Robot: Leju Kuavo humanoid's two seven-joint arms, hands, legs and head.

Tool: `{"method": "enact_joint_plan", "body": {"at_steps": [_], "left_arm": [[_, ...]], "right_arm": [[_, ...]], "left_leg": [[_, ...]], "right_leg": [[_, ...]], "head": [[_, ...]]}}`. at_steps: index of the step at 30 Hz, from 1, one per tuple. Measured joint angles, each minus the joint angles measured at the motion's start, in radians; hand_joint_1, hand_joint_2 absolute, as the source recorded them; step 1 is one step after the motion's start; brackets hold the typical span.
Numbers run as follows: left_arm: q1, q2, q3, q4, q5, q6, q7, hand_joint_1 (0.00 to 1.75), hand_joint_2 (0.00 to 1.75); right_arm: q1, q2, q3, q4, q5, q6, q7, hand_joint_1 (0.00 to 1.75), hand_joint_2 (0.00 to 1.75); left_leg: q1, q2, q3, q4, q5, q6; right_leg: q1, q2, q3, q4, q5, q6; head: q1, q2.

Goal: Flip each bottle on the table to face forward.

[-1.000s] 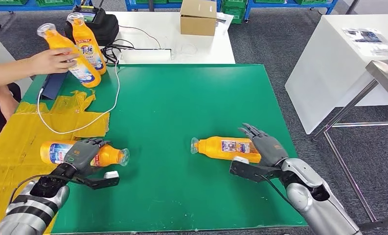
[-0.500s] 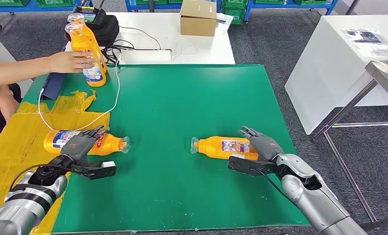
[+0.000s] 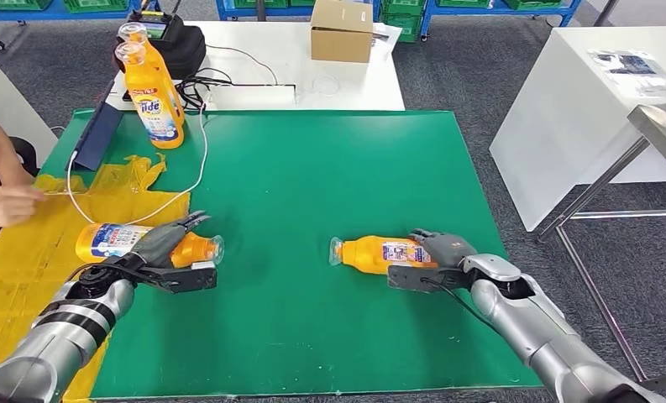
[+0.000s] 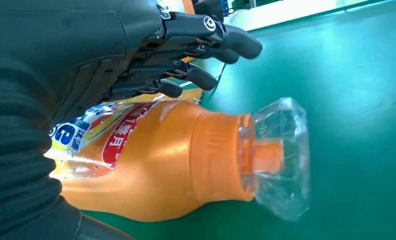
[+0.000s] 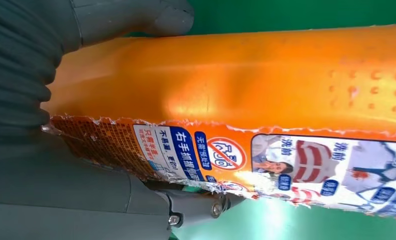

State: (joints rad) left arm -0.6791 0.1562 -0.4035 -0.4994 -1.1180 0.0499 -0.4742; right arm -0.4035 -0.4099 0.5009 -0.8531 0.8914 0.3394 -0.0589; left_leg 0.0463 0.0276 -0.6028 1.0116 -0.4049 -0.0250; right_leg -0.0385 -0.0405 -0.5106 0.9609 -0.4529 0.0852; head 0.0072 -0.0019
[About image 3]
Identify black chair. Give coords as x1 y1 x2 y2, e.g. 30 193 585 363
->
9 136 39 178

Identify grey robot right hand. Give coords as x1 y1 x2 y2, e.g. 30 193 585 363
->
407 228 479 270

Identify person's hand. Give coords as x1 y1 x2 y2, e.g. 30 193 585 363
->
0 185 47 230

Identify clear bag with papers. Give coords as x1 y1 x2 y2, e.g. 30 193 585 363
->
370 23 403 60

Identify white table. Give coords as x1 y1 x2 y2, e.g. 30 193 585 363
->
488 24 666 233
0 43 60 167

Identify white charging cable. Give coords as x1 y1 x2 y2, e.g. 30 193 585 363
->
66 97 210 227

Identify blue shelf rack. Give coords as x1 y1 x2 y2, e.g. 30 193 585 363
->
421 0 581 40
215 0 381 22
0 0 161 51

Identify yellow taped sheet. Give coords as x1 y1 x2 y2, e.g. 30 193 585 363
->
0 154 193 403

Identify black controller with screen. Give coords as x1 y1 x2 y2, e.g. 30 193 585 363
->
138 0 186 43

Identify plastic bag with leaflets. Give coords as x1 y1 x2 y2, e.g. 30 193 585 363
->
588 49 666 97

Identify brown cardboard box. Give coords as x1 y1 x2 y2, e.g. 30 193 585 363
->
310 0 374 64

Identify black carrying case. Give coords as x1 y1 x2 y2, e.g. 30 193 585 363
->
113 22 207 81

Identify orange detergent bottle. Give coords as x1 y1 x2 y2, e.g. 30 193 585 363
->
113 41 185 150
328 234 439 276
75 222 225 270
116 21 186 126

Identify white desk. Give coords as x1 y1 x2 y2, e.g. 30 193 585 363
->
105 21 406 113

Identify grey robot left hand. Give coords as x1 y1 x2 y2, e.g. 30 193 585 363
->
134 210 214 270

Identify white power strip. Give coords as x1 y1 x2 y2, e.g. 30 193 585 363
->
207 84 297 109

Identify green table mat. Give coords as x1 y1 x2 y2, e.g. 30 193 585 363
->
34 109 545 400

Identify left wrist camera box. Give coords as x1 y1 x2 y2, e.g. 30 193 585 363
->
138 259 218 295

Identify black cable bundle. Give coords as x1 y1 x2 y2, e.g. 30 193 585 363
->
174 72 297 113

